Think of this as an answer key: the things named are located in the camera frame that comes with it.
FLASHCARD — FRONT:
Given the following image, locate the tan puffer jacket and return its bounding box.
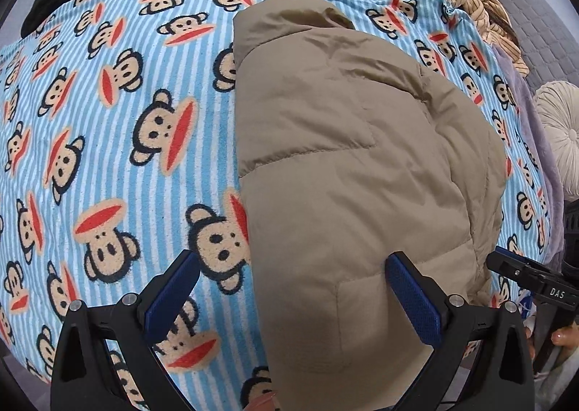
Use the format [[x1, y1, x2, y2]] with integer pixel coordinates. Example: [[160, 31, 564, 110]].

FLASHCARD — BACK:
[[232, 0, 507, 411]]

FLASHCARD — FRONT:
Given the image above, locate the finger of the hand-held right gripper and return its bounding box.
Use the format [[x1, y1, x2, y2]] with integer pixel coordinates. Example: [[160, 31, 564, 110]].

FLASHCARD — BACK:
[[486, 247, 550, 287]]

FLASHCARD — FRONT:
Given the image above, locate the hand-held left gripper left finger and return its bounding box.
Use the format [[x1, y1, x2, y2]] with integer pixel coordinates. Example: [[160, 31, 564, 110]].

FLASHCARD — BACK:
[[50, 249, 201, 411]]

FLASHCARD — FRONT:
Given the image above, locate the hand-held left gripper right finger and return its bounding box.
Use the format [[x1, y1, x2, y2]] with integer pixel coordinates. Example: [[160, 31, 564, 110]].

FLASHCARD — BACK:
[[386, 250, 537, 411]]

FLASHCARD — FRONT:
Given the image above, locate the blue striped monkey print blanket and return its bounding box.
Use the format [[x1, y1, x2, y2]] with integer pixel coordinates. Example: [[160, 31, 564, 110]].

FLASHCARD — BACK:
[[0, 0, 555, 411]]

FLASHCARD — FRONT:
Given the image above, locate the cream round pleated cushion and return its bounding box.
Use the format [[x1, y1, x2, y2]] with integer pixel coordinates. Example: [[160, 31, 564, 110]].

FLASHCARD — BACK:
[[534, 80, 579, 204]]

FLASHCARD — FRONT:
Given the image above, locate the person's right hand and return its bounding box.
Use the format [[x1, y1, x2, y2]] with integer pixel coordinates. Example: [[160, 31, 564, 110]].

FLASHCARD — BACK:
[[551, 328, 579, 351]]

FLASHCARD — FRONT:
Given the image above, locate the grey quilted headboard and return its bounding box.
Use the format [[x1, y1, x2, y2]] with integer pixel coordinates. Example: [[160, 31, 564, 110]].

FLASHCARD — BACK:
[[457, 0, 579, 90]]

